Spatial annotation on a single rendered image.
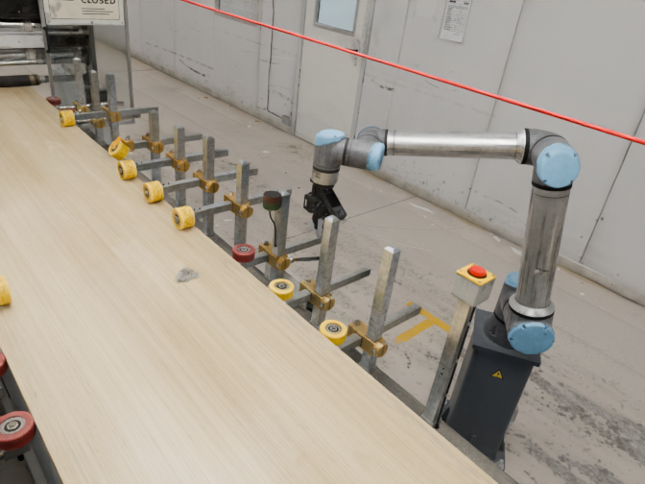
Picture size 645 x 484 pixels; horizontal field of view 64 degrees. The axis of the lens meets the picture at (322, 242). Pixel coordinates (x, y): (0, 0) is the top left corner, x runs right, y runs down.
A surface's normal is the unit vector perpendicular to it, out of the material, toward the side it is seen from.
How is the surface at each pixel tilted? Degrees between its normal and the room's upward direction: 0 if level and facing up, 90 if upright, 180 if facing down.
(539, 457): 0
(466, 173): 90
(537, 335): 95
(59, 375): 0
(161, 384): 0
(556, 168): 82
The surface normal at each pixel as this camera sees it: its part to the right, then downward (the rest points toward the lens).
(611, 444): 0.11, -0.86
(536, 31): -0.73, 0.26
